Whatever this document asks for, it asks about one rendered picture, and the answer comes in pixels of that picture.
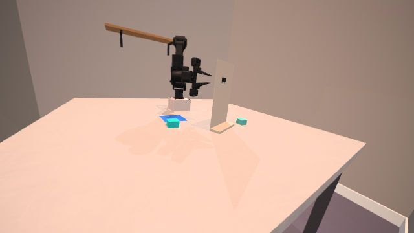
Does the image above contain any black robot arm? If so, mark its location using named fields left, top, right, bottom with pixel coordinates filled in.
left=170, top=35, right=192, bottom=99

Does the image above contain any mint green block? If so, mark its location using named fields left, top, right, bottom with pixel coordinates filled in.
left=236, top=118, right=248, bottom=125

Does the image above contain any blue flat square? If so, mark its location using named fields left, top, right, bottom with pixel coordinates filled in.
left=159, top=115, right=187, bottom=122

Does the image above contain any turquoise cube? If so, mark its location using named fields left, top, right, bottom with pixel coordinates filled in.
left=166, top=118, right=180, bottom=128

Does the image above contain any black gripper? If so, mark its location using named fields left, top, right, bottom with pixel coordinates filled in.
left=180, top=57, right=211, bottom=97

